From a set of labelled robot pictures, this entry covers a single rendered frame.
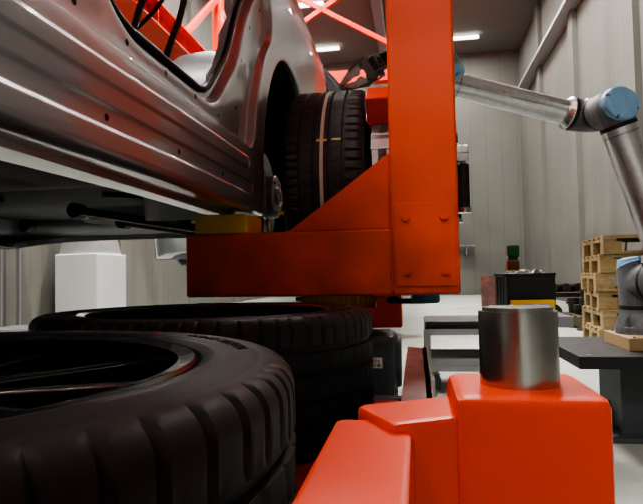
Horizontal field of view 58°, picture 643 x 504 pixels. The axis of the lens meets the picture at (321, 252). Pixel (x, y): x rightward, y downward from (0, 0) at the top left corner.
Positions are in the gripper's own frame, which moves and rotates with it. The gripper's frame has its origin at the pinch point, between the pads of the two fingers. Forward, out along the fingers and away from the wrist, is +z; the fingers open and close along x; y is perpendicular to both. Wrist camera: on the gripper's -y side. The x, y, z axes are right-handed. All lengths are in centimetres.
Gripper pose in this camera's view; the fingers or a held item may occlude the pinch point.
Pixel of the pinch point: (342, 86)
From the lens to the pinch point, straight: 199.6
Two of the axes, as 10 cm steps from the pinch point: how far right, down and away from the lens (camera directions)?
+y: 1.5, -1.6, 9.8
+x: -5.1, -8.6, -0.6
